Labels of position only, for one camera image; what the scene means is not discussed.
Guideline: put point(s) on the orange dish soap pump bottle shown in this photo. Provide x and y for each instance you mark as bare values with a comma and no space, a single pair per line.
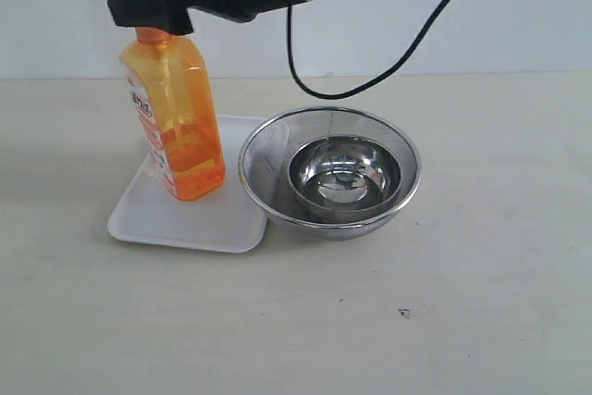
169,87

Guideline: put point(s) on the small stainless steel bowl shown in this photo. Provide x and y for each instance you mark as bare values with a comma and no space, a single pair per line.
344,173

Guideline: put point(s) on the steel mesh colander basket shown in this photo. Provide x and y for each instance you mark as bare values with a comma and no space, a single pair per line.
265,155

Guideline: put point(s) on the white rectangular tray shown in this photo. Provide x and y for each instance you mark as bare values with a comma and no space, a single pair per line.
225,220

